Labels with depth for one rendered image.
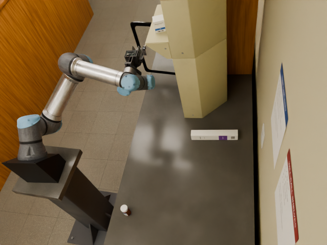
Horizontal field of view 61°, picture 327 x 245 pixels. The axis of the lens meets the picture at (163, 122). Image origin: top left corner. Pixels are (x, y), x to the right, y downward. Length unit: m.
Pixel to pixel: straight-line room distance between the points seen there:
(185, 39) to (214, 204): 0.80
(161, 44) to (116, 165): 1.69
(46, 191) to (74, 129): 1.57
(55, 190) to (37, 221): 1.19
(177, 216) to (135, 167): 0.37
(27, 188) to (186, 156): 0.94
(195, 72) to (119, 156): 1.61
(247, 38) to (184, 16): 0.62
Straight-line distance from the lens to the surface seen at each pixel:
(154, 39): 1.36
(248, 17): 1.67
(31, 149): 1.66
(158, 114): 1.77
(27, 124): 1.64
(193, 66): 1.39
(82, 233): 2.63
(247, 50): 1.80
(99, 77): 1.38
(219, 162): 1.54
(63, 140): 3.23
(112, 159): 2.83
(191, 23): 1.25
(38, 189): 1.80
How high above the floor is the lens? 2.29
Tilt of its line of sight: 52 degrees down
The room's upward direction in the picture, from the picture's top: 17 degrees counter-clockwise
